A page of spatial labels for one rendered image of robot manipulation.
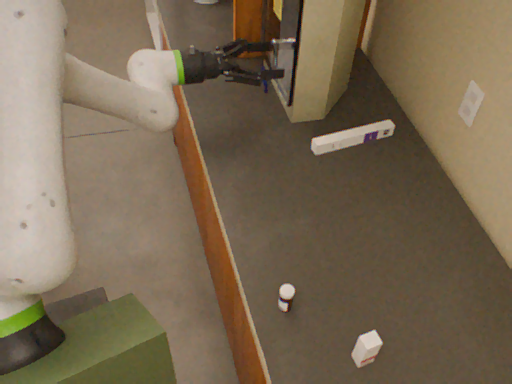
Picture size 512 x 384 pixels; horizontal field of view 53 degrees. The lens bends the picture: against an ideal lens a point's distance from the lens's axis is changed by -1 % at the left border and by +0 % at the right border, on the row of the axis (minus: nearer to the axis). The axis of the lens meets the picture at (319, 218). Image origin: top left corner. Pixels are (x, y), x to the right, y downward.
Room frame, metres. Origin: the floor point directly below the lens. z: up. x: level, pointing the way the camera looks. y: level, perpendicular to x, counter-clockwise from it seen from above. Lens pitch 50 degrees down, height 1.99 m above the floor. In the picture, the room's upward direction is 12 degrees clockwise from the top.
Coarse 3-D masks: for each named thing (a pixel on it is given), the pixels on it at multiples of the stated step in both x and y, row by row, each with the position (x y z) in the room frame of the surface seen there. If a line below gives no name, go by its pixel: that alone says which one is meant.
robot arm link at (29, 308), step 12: (0, 300) 0.36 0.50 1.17; (12, 300) 0.37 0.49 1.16; (24, 300) 0.39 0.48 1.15; (36, 300) 0.40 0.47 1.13; (0, 312) 0.35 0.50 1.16; (12, 312) 0.36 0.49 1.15; (24, 312) 0.37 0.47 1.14; (36, 312) 0.38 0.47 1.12; (0, 324) 0.34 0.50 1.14; (12, 324) 0.34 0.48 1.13; (24, 324) 0.35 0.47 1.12; (0, 336) 0.32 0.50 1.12
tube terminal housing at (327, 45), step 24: (312, 0) 1.26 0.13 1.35; (336, 0) 1.29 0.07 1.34; (360, 0) 1.44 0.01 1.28; (312, 24) 1.26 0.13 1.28; (336, 24) 1.29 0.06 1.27; (312, 48) 1.26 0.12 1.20; (336, 48) 1.30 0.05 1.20; (312, 72) 1.27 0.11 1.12; (336, 72) 1.34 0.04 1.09; (312, 96) 1.27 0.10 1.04; (336, 96) 1.39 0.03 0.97; (312, 120) 1.28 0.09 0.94
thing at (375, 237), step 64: (256, 64) 1.52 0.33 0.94; (192, 128) 1.15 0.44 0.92; (256, 128) 1.19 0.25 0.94; (320, 128) 1.25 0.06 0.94; (256, 192) 0.93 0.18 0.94; (320, 192) 0.98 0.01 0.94; (384, 192) 1.03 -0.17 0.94; (448, 192) 1.09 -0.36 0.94; (256, 256) 0.72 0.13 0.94; (320, 256) 0.76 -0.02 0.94; (384, 256) 0.81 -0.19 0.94; (448, 256) 0.85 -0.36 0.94; (256, 320) 0.55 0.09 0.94; (320, 320) 0.58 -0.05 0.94; (384, 320) 0.62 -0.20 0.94; (448, 320) 0.66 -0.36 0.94
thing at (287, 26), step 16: (272, 0) 1.44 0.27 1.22; (288, 0) 1.32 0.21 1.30; (272, 16) 1.43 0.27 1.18; (288, 16) 1.31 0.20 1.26; (272, 32) 1.43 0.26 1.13; (288, 32) 1.30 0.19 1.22; (288, 48) 1.29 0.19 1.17; (288, 64) 1.28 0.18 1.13; (288, 80) 1.27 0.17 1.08; (288, 96) 1.25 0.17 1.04
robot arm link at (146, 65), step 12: (132, 60) 1.07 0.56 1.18; (144, 60) 1.07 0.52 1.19; (156, 60) 1.09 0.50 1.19; (168, 60) 1.10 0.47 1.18; (180, 60) 1.12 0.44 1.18; (132, 72) 1.05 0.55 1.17; (144, 72) 1.04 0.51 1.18; (156, 72) 1.05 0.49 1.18; (168, 72) 1.08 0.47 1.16; (180, 72) 1.10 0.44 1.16; (180, 84) 1.10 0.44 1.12
